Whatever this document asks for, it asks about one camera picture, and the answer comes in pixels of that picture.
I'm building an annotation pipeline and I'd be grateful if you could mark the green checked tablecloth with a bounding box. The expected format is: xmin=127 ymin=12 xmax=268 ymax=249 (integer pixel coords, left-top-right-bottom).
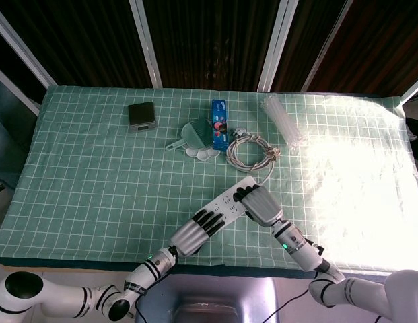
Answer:
xmin=0 ymin=83 xmax=418 ymax=272

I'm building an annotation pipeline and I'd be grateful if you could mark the dark green under cloth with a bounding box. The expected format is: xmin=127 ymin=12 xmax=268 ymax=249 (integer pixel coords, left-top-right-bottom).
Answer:
xmin=0 ymin=256 xmax=318 ymax=281

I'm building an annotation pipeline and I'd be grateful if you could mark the thin black cable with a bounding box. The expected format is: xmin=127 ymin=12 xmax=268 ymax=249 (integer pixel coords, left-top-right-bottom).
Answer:
xmin=261 ymin=289 xmax=311 ymax=323

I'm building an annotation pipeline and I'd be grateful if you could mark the white frame post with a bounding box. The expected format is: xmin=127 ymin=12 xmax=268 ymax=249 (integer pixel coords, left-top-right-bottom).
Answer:
xmin=300 ymin=0 xmax=355 ymax=92
xmin=0 ymin=6 xmax=57 ymax=89
xmin=258 ymin=0 xmax=299 ymax=92
xmin=129 ymin=0 xmax=163 ymax=89

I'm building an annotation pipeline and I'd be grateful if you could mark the white power strip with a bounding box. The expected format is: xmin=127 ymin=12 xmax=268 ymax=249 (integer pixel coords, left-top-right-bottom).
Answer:
xmin=193 ymin=175 xmax=264 ymax=234

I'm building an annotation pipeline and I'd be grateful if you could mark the dark brown pleated curtain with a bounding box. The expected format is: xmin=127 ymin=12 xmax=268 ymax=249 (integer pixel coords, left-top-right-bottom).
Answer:
xmin=0 ymin=0 xmax=418 ymax=106

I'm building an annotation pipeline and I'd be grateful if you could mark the dark green small brush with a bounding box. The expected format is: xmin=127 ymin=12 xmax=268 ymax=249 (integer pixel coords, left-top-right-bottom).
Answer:
xmin=190 ymin=117 xmax=214 ymax=149

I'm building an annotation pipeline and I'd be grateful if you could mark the blue cookie box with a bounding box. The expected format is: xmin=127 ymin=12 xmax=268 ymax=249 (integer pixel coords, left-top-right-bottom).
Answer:
xmin=211 ymin=98 xmax=230 ymax=151

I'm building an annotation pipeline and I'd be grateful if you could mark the light green small dustpan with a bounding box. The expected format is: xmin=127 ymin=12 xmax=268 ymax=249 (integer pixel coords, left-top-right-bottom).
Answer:
xmin=166 ymin=121 xmax=209 ymax=153

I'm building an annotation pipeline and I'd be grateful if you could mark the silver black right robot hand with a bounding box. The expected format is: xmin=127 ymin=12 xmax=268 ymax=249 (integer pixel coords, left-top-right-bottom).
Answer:
xmin=232 ymin=184 xmax=284 ymax=227

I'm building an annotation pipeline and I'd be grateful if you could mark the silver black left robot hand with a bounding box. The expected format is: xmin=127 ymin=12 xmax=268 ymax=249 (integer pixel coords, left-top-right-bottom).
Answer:
xmin=168 ymin=208 xmax=227 ymax=260

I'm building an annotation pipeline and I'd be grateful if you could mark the grey coiled power cable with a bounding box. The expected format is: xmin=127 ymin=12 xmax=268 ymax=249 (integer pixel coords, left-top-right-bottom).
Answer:
xmin=225 ymin=127 xmax=282 ymax=184

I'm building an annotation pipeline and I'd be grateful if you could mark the clear bag of straws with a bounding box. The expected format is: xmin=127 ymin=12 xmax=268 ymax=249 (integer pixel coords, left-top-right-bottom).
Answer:
xmin=260 ymin=94 xmax=304 ymax=151

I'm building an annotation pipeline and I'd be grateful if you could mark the silver digital kitchen scale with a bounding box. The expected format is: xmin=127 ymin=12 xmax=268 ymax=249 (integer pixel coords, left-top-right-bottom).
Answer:
xmin=127 ymin=102 xmax=158 ymax=133

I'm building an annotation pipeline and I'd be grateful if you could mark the white flower-shaped palette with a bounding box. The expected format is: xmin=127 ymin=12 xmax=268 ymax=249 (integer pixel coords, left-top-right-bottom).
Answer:
xmin=184 ymin=145 xmax=221 ymax=162

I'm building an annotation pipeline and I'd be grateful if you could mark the grey robot torso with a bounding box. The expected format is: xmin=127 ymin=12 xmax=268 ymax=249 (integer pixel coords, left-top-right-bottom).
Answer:
xmin=136 ymin=272 xmax=313 ymax=323

